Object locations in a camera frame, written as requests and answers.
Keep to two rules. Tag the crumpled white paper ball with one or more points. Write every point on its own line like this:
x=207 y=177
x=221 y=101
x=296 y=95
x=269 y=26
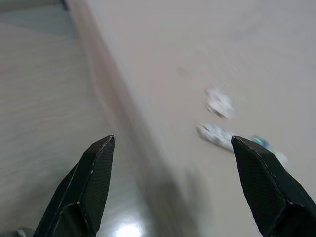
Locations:
x=219 y=102

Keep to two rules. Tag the long crumpled white wrapper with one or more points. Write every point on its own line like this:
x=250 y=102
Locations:
x=214 y=134

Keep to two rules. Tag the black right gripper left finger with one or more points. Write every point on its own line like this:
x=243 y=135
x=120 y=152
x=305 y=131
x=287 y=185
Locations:
x=84 y=192

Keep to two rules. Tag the white holographic wrapper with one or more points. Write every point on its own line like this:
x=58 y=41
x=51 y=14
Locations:
x=258 y=141

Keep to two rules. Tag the cream sheeted bed mattress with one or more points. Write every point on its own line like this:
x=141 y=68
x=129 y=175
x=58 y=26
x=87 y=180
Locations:
x=197 y=49

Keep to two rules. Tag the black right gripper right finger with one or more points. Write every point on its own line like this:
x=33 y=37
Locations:
x=271 y=192

